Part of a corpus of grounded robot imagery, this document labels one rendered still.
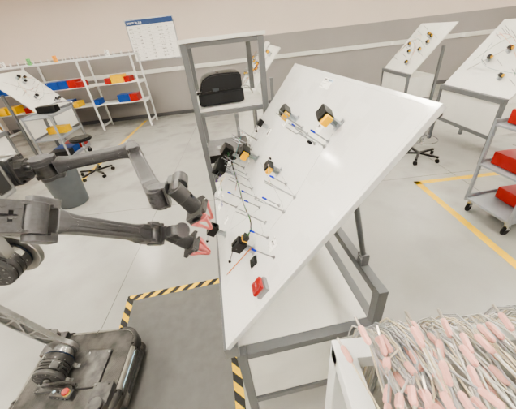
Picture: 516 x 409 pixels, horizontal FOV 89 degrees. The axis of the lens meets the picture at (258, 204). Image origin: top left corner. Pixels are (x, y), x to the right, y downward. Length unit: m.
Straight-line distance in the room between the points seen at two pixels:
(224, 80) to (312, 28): 6.84
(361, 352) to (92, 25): 9.07
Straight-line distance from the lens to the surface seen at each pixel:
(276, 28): 8.42
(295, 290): 1.34
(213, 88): 1.88
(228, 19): 8.37
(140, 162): 1.14
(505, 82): 4.81
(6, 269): 1.48
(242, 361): 1.22
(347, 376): 0.45
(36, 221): 0.78
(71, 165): 1.39
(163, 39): 8.57
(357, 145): 0.88
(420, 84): 6.63
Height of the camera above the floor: 1.84
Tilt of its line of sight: 33 degrees down
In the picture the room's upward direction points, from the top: 7 degrees counter-clockwise
